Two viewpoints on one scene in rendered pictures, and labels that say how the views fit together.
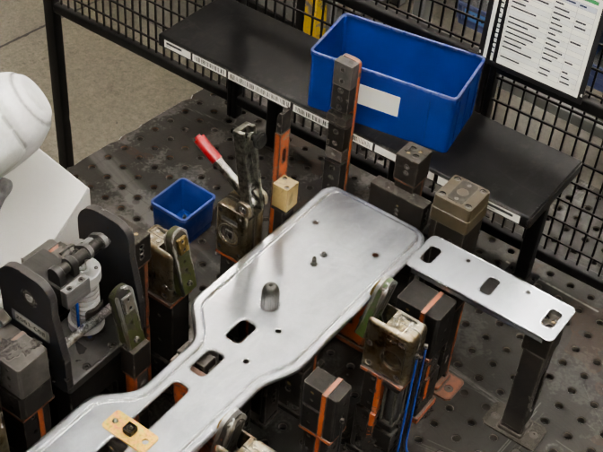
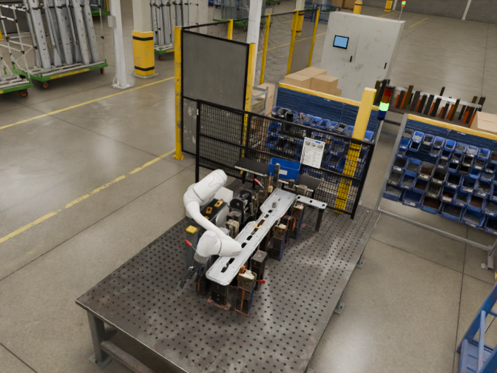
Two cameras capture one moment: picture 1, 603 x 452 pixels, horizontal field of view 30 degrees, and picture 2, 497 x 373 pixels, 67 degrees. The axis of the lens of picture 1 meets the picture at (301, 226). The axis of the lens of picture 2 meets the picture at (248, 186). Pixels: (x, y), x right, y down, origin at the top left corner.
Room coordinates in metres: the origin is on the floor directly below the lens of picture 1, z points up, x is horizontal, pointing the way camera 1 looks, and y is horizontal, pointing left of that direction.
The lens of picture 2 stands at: (-1.43, 0.77, 2.89)
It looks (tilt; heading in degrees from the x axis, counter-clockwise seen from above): 31 degrees down; 350
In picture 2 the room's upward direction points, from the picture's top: 6 degrees clockwise
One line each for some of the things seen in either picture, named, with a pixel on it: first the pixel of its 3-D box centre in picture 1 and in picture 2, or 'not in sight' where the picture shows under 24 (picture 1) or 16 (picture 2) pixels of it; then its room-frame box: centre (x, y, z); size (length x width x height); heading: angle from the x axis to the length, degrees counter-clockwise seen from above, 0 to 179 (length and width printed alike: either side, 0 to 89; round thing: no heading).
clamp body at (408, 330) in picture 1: (385, 390); (295, 222); (1.24, -0.17, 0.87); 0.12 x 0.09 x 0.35; 57
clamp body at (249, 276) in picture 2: not in sight; (245, 291); (0.41, 0.38, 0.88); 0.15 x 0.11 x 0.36; 57
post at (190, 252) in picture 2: not in sight; (191, 253); (0.78, 0.77, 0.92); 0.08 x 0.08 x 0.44; 57
